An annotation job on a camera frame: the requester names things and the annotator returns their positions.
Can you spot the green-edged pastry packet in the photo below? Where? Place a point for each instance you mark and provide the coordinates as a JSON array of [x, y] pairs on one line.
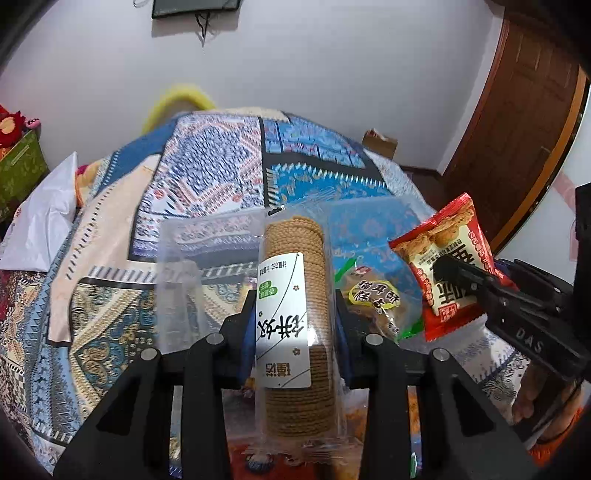
[[374, 295]]

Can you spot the red white snack packet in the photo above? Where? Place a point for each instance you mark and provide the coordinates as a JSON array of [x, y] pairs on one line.
[[429, 258]]

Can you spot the green storage box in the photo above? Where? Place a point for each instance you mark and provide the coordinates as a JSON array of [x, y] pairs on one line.
[[21, 170]]

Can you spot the person's right hand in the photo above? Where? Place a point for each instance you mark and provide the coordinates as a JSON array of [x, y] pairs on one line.
[[535, 401]]

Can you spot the yellow foam tube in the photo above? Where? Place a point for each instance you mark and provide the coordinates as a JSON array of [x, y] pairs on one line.
[[178, 94]]

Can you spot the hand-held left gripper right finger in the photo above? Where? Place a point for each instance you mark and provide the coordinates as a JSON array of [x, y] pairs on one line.
[[344, 357]]

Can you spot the orange printed cloth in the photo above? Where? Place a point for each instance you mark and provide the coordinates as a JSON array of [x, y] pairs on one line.
[[87, 175]]

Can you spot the red plush toy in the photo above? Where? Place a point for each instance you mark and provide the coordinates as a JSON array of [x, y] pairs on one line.
[[11, 127]]

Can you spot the small black wall monitor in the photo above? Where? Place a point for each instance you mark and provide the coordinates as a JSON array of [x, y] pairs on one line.
[[194, 7]]

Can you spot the clear plastic container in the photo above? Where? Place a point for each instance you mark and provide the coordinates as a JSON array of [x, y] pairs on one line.
[[184, 240]]

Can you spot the patchwork printed blanket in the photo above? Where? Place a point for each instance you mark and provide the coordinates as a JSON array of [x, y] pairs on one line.
[[207, 157]]

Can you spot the cardboard box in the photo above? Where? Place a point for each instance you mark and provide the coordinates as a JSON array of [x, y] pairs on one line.
[[381, 145]]

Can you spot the white plastic bag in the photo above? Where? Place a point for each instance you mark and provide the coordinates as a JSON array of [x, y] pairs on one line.
[[41, 217]]

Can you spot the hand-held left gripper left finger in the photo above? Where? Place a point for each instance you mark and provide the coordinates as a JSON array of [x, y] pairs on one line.
[[245, 364]]

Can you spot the white wardrobe sliding door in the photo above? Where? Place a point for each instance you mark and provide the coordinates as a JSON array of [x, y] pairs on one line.
[[572, 152]]

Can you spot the brown wooden door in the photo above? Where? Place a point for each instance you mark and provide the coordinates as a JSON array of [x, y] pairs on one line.
[[517, 129]]

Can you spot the round biscuit pack white label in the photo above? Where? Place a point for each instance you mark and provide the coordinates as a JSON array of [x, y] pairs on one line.
[[295, 258]]

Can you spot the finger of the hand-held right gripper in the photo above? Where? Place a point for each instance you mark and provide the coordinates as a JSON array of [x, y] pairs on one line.
[[466, 277], [540, 286]]

